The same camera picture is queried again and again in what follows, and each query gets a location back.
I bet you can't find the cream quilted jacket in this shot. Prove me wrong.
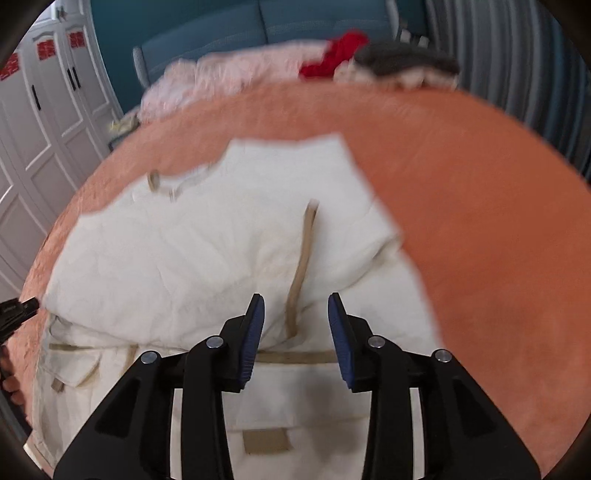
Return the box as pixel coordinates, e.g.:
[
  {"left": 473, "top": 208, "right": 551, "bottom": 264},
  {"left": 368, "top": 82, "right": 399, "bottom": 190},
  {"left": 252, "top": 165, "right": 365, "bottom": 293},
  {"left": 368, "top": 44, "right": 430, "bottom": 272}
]
[{"left": 33, "top": 135, "right": 441, "bottom": 479}]

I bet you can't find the person's left hand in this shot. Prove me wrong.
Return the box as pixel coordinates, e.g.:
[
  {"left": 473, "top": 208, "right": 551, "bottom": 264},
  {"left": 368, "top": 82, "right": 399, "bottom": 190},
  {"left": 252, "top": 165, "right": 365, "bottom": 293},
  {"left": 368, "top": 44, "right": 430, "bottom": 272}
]
[{"left": 1, "top": 346, "right": 25, "bottom": 407}]

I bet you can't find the yellow patterned small cloth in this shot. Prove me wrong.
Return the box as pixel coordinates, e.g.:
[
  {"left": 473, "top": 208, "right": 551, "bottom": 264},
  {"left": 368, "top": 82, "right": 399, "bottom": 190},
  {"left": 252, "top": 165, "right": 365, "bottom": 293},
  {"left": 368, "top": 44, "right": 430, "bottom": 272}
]
[{"left": 108, "top": 112, "right": 140, "bottom": 140}]

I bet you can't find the white wardrobe with red stickers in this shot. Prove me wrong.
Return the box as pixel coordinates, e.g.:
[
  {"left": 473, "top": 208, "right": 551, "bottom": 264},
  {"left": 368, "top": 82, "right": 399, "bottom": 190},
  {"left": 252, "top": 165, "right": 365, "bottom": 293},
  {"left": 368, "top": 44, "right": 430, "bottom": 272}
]
[{"left": 1, "top": 1, "right": 122, "bottom": 299}]

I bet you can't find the orange plush bedspread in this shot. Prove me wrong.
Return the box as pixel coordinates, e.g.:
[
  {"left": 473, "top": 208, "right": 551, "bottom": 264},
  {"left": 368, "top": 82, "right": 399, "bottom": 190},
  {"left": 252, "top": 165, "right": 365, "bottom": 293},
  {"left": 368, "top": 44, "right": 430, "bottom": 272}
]
[{"left": 22, "top": 82, "right": 590, "bottom": 473}]

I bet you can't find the pink fluffy garment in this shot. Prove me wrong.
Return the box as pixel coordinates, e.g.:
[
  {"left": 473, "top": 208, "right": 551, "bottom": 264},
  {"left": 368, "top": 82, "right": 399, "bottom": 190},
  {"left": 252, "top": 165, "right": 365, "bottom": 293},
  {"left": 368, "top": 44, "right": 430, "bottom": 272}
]
[{"left": 137, "top": 39, "right": 329, "bottom": 124}]

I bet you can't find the white cream garment pile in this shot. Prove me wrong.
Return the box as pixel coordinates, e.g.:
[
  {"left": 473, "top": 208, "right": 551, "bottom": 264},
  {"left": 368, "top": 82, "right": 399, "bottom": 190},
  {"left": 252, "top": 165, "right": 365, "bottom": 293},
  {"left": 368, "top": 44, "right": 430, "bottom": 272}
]
[{"left": 332, "top": 60, "right": 459, "bottom": 90}]

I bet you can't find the grey striped curtain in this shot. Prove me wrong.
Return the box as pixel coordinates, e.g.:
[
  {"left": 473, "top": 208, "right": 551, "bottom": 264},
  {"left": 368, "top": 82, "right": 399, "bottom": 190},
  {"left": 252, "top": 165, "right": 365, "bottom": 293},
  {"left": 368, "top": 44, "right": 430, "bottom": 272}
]
[{"left": 426, "top": 1, "right": 590, "bottom": 178}]

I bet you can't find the dark grey garment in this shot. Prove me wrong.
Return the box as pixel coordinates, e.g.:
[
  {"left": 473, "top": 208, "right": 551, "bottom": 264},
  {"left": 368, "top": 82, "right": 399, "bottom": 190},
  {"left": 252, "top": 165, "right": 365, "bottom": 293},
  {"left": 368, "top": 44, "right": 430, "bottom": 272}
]
[{"left": 353, "top": 40, "right": 461, "bottom": 77}]

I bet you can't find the red garment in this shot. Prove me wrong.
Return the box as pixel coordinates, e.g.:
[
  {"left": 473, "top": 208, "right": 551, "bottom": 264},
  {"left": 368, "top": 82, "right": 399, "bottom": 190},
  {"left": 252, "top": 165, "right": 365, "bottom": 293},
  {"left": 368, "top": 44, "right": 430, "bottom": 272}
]
[{"left": 298, "top": 30, "right": 370, "bottom": 80}]

